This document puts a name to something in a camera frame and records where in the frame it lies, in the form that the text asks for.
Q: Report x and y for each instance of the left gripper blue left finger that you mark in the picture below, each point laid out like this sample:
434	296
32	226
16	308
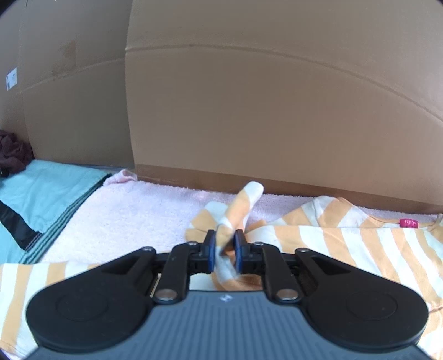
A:
177	267

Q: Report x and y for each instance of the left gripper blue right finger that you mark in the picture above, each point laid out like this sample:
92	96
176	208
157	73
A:
267	261

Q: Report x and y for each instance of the orange white striped shirt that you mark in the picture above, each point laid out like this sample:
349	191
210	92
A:
402	250

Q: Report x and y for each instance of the pink fleece towel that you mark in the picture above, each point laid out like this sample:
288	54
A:
124	215

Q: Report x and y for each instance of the large cardboard box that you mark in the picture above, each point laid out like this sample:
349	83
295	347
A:
309	97

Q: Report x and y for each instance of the dark brown garment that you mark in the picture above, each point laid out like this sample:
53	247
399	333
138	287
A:
15	154

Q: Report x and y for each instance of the left cardboard box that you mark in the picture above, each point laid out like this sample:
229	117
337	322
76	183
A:
63	80

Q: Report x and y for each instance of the teal garment with black strap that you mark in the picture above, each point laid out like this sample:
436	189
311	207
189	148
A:
37	204

